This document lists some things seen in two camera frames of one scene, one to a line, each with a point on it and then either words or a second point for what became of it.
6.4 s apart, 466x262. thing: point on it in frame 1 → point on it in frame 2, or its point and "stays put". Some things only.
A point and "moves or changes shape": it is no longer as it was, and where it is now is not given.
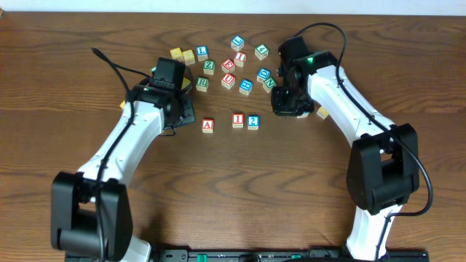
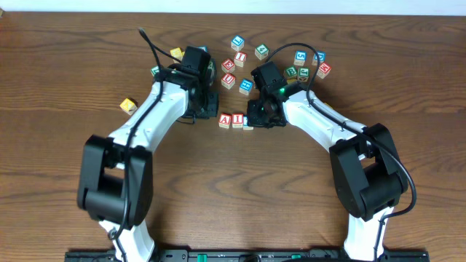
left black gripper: [190, 116] → [212, 110]
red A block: [207, 126] → [225, 120]
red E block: [228, 65] stays put
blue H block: [245, 86] stays put
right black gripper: [279, 108] → [254, 120]
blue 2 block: [253, 122] moves or changes shape
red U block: [228, 80] stays put
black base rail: [285, 255] stays put
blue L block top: [237, 42] stays put
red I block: [237, 120] stays put
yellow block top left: [177, 54] stays put
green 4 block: [261, 52] stays put
